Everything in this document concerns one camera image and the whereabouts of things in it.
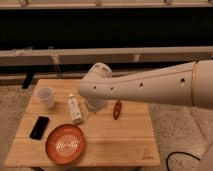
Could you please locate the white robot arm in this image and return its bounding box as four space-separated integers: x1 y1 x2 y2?
78 60 213 110

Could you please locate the small red brown object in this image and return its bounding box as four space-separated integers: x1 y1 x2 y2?
113 101 122 120

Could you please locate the small white bottle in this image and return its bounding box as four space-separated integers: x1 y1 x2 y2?
68 93 83 124

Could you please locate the translucent plastic cup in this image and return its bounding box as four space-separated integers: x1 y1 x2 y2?
35 86 55 109

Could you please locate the small wooden table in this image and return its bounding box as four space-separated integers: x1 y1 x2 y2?
5 79 160 167

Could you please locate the orange round bowl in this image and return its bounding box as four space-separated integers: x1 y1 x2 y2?
45 124 86 165

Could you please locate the black smartphone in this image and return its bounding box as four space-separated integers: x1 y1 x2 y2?
30 116 49 140

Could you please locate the black object by wall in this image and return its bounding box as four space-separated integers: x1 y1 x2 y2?
22 72 35 89

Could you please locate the black cable on floor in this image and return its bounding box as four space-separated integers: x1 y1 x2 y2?
165 151 203 171

